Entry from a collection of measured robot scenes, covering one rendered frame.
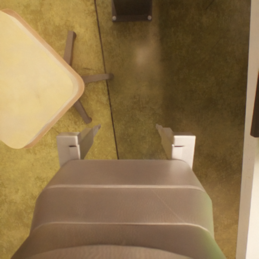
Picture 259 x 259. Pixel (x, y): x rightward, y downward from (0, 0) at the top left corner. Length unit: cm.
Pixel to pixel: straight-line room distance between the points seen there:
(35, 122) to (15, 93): 12
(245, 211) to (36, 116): 66
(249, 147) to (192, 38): 98
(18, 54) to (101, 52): 65
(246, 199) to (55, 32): 127
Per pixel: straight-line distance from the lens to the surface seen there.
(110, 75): 118
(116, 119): 127
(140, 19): 126
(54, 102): 67
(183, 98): 128
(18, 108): 73
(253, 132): 38
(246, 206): 49
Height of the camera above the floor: 123
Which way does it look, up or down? 74 degrees down
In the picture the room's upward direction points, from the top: 176 degrees counter-clockwise
